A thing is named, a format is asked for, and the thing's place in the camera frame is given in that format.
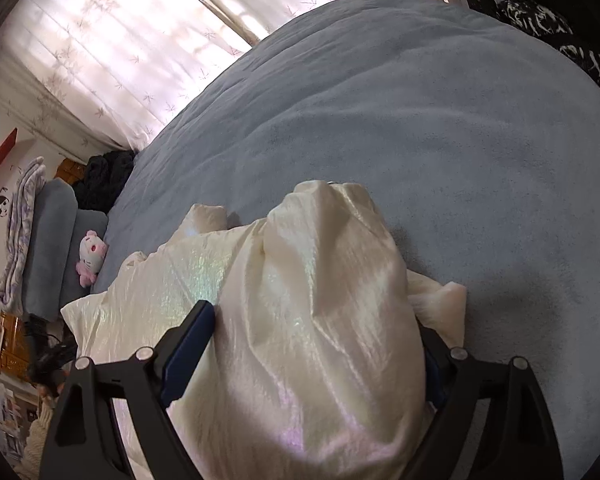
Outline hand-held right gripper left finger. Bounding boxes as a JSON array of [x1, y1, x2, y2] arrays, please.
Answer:
[[42, 300, 216, 480]]

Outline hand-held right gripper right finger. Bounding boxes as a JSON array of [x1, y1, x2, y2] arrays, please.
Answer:
[[405, 317, 566, 480]]

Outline white shiny padded jacket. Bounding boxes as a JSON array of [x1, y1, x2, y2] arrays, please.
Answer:
[[60, 180, 468, 480]]

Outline black clothes pile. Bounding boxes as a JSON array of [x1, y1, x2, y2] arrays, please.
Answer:
[[72, 149, 138, 213]]

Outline wooden nightstand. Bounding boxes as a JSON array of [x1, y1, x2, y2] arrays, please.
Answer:
[[0, 310, 37, 377]]

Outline pink white cat plush toy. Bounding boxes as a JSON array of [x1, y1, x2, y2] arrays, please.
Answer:
[[76, 230, 110, 288]]

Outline stacked blue-grey pillows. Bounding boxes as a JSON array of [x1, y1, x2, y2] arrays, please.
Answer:
[[21, 179, 108, 318]]

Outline folded floral blanket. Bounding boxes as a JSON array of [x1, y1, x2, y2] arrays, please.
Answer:
[[0, 157, 47, 316]]

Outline blue plush bed blanket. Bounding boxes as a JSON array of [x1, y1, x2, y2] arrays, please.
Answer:
[[87, 0, 600, 480]]

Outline black white patterned cloth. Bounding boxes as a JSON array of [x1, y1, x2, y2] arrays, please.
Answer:
[[495, 0, 600, 107]]

